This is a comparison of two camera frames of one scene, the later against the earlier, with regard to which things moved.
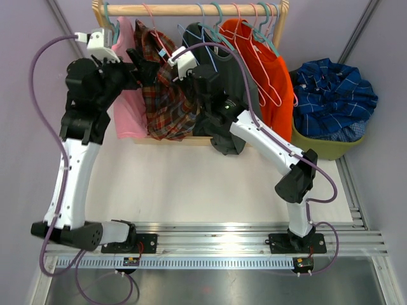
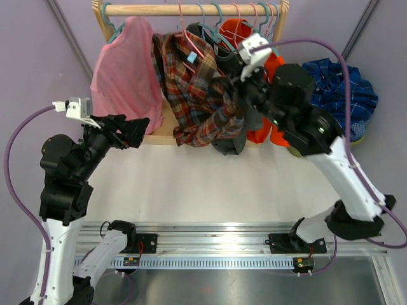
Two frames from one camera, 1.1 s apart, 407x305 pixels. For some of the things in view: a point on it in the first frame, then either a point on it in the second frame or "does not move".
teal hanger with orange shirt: [259, 35] does not move
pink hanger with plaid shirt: [154, 31] -> [185, 33]
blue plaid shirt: [329, 95] does not move
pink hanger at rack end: [273, 15] does not move
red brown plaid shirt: [170, 115] -> [201, 97]
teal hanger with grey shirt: [215, 35] does not move
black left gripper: [146, 70] -> [132, 130]
